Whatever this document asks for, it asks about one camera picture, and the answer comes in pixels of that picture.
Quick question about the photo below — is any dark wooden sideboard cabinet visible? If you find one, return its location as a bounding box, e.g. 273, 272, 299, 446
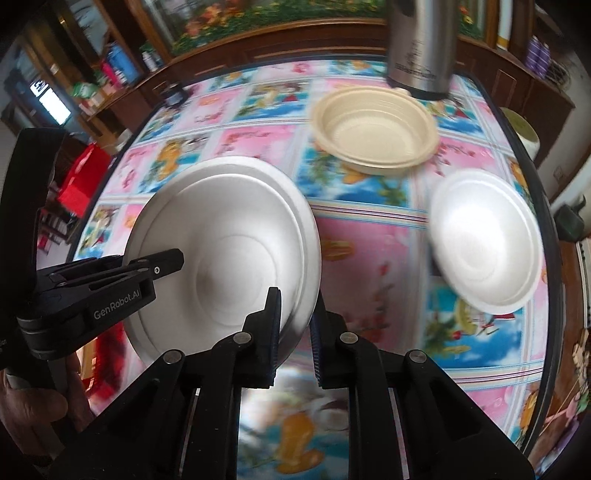
97, 18, 575, 147

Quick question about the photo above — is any stainless steel thermos kettle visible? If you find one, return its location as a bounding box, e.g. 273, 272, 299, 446
386, 0, 460, 100

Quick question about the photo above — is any beige plastic bowl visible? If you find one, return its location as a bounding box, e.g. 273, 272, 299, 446
311, 86, 440, 176

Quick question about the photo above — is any small black jar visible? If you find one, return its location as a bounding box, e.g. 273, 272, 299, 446
160, 83, 189, 108

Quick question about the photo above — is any white foam bowl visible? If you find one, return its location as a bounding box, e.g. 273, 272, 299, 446
123, 156, 322, 365
428, 169, 544, 315

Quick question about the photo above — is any person's left hand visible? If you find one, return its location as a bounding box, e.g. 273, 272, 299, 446
1, 353, 95, 458

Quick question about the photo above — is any colourful patterned tablecloth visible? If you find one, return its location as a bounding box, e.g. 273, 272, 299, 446
73, 58, 551, 480

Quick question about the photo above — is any red paper gift bag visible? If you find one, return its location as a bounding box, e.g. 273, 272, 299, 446
57, 143, 111, 218

